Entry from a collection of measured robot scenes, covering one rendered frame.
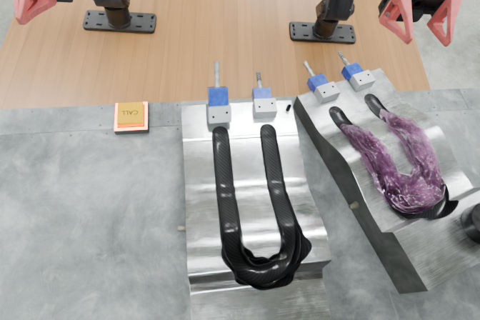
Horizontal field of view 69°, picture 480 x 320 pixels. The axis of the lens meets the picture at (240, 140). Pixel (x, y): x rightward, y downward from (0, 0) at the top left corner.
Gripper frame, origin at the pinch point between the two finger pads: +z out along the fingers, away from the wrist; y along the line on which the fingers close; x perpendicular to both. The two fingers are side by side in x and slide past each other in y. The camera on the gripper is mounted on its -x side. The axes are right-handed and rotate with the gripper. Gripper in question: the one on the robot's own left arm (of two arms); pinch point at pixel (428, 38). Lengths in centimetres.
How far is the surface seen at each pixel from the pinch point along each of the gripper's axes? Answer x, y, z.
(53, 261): 39, -64, 29
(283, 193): 30.1, -17.6, 16.3
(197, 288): 32, -35, 34
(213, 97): 25.8, -32.6, -3.9
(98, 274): 39, -55, 31
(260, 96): 29.2, -21.8, -6.9
